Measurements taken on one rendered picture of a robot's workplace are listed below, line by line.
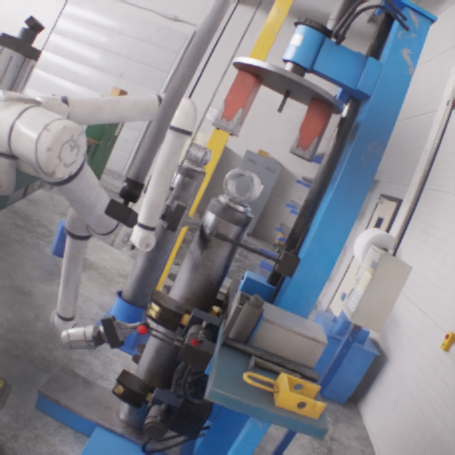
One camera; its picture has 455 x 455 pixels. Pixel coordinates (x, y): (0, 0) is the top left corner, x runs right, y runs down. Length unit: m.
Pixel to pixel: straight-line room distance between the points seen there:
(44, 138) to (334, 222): 1.48
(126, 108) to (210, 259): 0.79
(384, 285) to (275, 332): 0.85
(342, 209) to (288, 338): 0.68
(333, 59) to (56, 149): 1.54
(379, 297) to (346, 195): 0.62
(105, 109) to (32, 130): 0.84
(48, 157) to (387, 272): 1.87
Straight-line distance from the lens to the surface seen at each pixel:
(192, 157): 3.66
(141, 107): 2.12
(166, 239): 3.71
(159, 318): 2.21
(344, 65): 2.41
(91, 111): 2.05
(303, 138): 2.30
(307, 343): 1.99
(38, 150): 1.25
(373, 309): 2.64
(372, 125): 2.35
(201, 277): 2.34
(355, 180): 2.32
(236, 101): 2.39
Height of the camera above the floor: 1.70
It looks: 7 degrees down
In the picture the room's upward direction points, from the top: 25 degrees clockwise
